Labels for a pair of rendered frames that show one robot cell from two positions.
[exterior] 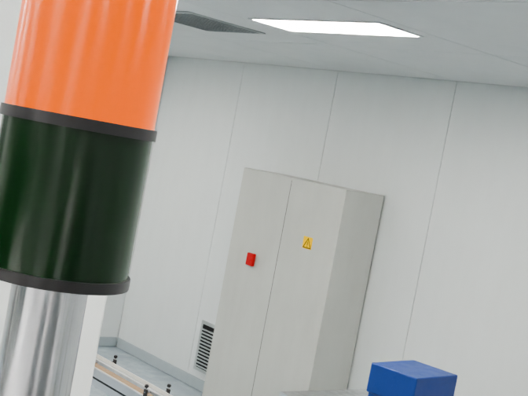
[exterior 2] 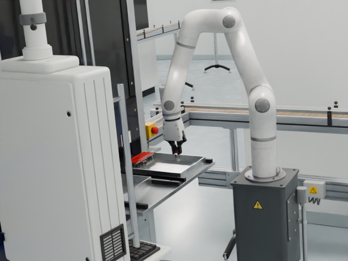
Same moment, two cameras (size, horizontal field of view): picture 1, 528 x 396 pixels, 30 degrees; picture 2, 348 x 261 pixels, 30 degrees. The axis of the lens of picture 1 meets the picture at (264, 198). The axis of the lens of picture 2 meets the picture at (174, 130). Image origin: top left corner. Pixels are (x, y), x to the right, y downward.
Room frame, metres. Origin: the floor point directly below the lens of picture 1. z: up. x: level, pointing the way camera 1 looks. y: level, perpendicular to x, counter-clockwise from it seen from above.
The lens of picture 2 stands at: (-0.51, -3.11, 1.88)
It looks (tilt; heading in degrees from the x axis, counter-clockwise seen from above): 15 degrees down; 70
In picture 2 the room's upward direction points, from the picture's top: 5 degrees counter-clockwise
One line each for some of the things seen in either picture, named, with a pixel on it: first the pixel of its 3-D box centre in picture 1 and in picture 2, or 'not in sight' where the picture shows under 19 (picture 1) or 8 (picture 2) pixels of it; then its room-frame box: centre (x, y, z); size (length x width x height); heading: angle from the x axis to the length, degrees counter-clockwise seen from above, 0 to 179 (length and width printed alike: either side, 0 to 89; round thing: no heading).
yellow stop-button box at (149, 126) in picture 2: not in sight; (147, 129); (0.48, 0.11, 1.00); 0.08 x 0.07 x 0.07; 130
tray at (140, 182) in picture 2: not in sight; (104, 186); (0.11, -0.37, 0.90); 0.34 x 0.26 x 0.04; 131
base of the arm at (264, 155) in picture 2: not in sight; (264, 157); (0.83, -0.56, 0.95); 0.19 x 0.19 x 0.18
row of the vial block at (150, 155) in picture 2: not in sight; (143, 161); (0.37, -0.15, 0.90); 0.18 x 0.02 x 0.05; 40
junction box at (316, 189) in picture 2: not in sight; (314, 189); (1.43, -0.02, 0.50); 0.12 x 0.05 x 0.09; 130
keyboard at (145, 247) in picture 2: not in sight; (109, 243); (0.00, -0.80, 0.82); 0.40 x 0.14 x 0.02; 122
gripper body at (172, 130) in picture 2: not in sight; (173, 127); (0.47, -0.37, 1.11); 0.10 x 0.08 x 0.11; 124
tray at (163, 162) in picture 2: not in sight; (162, 164); (0.44, -0.23, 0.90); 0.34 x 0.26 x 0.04; 130
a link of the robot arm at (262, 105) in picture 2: not in sight; (262, 114); (0.81, -0.58, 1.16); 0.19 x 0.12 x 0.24; 63
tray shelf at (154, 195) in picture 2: not in sight; (138, 180); (0.29, -0.31, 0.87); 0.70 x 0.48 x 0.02; 40
